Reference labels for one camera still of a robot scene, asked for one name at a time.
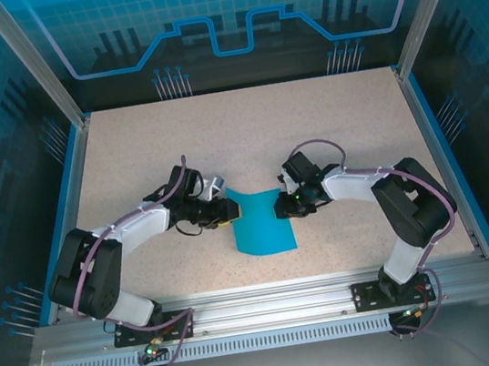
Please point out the blue paper sheet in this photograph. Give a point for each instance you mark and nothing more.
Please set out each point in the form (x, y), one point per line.
(262, 226)

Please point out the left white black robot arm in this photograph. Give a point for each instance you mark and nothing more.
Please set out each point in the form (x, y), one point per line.
(103, 287)

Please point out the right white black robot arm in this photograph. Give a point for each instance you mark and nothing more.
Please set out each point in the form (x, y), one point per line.
(414, 213)

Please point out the aluminium frame beam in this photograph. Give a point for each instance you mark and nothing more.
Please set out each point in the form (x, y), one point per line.
(272, 310)

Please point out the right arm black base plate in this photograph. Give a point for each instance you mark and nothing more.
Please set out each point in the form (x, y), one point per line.
(367, 295)

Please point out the aluminium side rail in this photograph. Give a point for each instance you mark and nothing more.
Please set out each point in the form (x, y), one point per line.
(72, 209)
(437, 154)

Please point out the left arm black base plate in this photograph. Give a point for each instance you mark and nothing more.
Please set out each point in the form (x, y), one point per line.
(129, 333)

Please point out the aluminium frame post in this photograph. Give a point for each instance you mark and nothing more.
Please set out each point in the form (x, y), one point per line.
(37, 62)
(429, 3)

